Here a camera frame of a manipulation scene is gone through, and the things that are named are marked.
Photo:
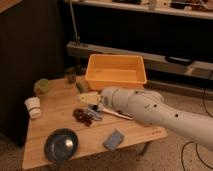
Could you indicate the blue sponge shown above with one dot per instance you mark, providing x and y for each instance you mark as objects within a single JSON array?
[{"x": 113, "y": 140}]

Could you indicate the green plastic cup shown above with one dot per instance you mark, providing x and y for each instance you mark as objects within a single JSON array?
[{"x": 41, "y": 86}]

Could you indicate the white upper shelf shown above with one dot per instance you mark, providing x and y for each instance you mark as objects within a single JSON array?
[{"x": 141, "y": 8}]

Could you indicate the dark red grape bunch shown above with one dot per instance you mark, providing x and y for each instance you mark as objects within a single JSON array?
[{"x": 82, "y": 117}]

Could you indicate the white cup with band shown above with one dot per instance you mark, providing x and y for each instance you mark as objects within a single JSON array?
[{"x": 34, "y": 107}]

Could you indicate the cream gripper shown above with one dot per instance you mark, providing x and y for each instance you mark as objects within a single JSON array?
[{"x": 89, "y": 98}]

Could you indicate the green pepper toy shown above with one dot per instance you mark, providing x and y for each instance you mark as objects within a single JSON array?
[{"x": 81, "y": 87}]

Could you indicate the wooden table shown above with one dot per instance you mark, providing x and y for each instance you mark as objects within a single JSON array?
[{"x": 57, "y": 115}]

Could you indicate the yellow plastic bin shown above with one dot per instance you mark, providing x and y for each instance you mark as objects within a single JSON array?
[{"x": 105, "y": 70}]

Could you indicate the grey lower shelf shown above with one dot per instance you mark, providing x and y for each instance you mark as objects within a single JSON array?
[{"x": 197, "y": 69}]

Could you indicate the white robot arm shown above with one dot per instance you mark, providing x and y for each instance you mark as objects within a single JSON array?
[{"x": 148, "y": 107}]

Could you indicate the light blue towel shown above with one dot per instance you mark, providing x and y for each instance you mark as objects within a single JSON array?
[{"x": 93, "y": 111}]

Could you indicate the dark metal plate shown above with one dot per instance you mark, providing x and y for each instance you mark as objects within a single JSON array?
[{"x": 61, "y": 145}]

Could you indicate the white handled brush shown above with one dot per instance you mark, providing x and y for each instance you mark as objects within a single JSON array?
[{"x": 101, "y": 108}]

